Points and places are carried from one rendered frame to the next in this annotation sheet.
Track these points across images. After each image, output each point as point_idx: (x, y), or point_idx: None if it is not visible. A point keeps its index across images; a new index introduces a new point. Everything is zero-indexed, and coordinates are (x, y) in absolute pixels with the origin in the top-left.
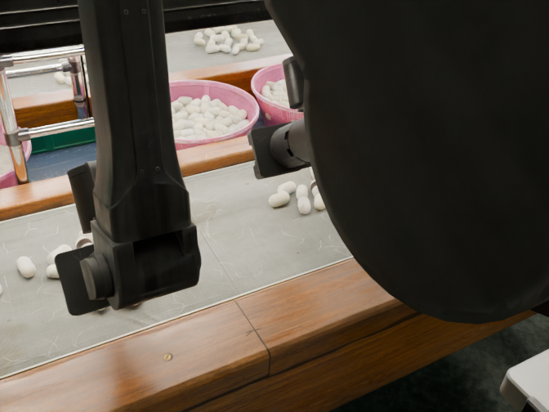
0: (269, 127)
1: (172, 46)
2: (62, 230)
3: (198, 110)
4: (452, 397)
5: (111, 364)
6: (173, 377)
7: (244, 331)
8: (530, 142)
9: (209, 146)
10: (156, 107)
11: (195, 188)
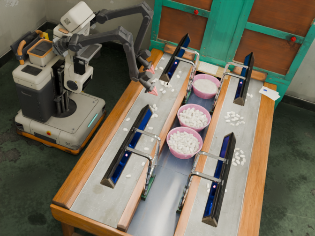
0: (152, 83)
1: (240, 143)
2: (175, 85)
3: (197, 121)
4: None
5: None
6: None
7: (135, 82)
8: None
9: (177, 107)
10: (135, 39)
11: (169, 102)
